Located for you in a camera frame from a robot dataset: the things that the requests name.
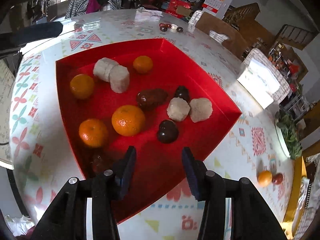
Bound small orange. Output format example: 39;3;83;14
69;74;95;99

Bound large orange mandarin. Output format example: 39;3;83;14
111;105;146;137

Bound dark round plum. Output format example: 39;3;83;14
157;120;179;144

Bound small mandarin tray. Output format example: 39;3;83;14
133;56;153;74

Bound dark red date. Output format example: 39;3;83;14
136;88;168;110

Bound wrinkled red date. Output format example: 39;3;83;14
91;154;113;175

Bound small orange mandarin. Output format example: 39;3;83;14
258;170;273;187

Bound large red date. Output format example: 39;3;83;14
272;173;283;185

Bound yellow cardboard box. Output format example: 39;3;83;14
281;154;319;239

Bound green spinach leaves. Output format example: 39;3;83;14
275;109;302;160

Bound white plate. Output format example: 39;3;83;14
274;119;290;158

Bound red tray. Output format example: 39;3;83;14
56;38;241;223

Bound white tissue box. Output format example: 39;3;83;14
237;59;280;109

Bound brown chair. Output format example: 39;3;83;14
195;12;248;60

